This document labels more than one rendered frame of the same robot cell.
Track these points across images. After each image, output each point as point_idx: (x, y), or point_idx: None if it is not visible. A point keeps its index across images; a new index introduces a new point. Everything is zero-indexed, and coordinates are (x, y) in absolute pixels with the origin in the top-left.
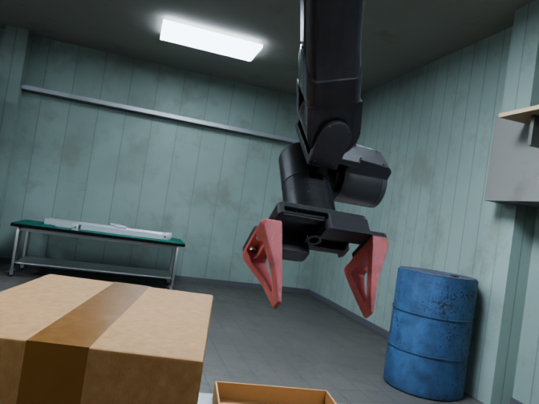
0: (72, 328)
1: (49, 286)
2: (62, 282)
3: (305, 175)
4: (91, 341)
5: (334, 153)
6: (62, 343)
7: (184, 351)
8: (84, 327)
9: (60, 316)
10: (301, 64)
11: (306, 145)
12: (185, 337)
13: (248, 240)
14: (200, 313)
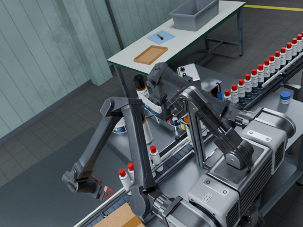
0: (130, 225)
1: None
2: None
3: (87, 183)
4: (133, 217)
5: None
6: (138, 218)
7: (125, 206)
8: (128, 225)
9: None
10: (89, 166)
11: (84, 179)
12: (117, 212)
13: (103, 196)
14: (97, 225)
